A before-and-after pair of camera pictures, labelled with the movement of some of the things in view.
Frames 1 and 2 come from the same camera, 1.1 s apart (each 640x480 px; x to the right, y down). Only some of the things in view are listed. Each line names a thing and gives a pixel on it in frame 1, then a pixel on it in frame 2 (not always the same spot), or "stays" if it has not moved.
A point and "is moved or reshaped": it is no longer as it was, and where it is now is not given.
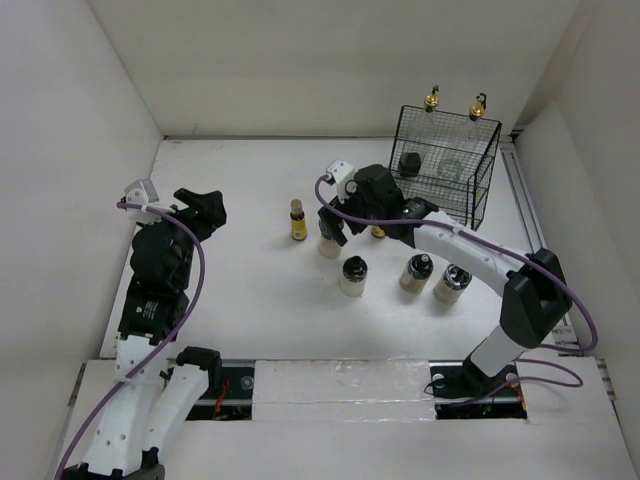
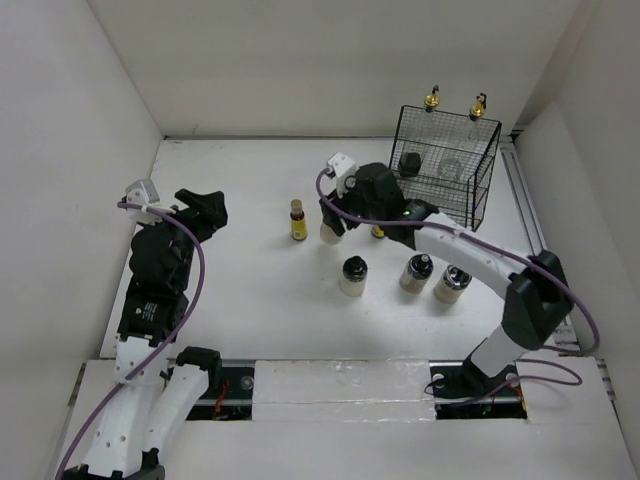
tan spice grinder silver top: x=451 y=286 stays
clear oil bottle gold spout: x=458 y=154 stays
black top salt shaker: x=353 y=279 stays
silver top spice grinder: x=328 y=247 is moved or reshaped
